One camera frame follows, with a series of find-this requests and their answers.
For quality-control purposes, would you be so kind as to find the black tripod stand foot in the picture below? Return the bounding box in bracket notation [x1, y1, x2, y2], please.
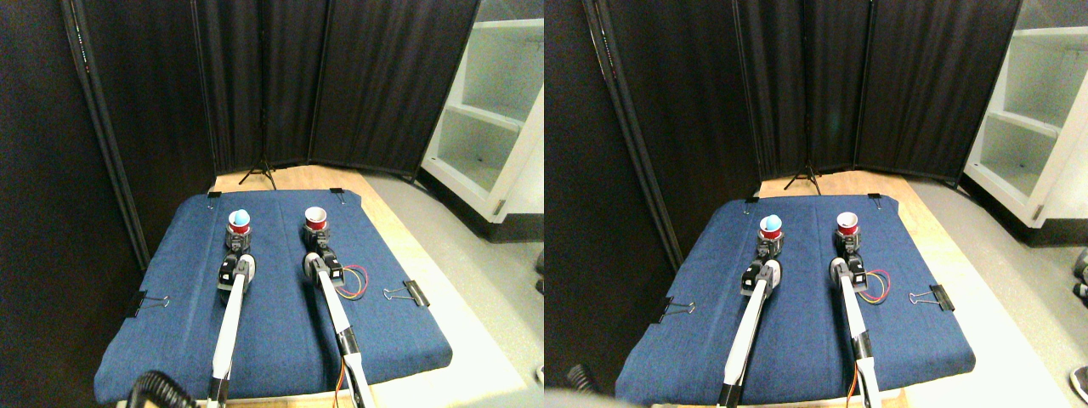
[783, 161, 824, 196]
[239, 157, 278, 191]

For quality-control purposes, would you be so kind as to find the dark blue cloth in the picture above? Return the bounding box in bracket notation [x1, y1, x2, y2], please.
[93, 189, 454, 405]
[614, 194, 977, 404]

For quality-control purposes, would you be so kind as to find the black curtain stand pole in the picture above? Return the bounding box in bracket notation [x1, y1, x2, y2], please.
[59, 0, 152, 271]
[581, 0, 686, 271]

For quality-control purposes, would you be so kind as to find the white shelf unit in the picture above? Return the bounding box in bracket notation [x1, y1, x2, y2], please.
[963, 25, 1088, 224]
[419, 17, 544, 224]

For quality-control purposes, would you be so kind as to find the red wire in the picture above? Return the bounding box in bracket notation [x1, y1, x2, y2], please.
[336, 265, 370, 301]
[860, 269, 893, 306]

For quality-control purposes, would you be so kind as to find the black ribbed hose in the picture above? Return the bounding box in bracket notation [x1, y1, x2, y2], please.
[567, 364, 601, 398]
[126, 371, 201, 408]

